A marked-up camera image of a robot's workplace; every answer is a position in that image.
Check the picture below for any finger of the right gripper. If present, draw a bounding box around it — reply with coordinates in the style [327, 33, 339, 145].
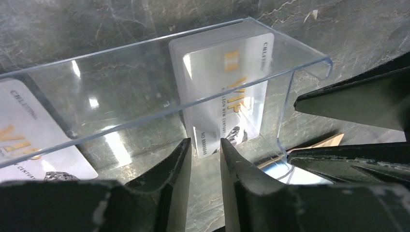
[291, 142, 410, 186]
[294, 53, 410, 131]

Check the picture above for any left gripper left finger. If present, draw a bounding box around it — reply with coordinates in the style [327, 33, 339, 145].
[0, 138, 191, 232]

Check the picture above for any tan leather card holder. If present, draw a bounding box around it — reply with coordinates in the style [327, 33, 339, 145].
[258, 133, 344, 171]

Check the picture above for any clear acrylic card stand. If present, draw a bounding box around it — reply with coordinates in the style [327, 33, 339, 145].
[0, 18, 333, 182]

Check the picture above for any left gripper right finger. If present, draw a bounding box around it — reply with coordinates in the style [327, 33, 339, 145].
[220, 139, 410, 232]

